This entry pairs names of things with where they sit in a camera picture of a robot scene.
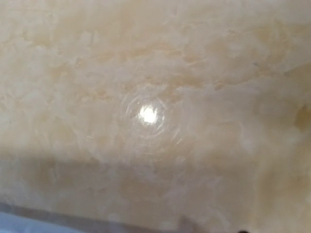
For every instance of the light blue long sleeve shirt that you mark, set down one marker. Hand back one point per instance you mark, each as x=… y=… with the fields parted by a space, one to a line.
x=25 y=220

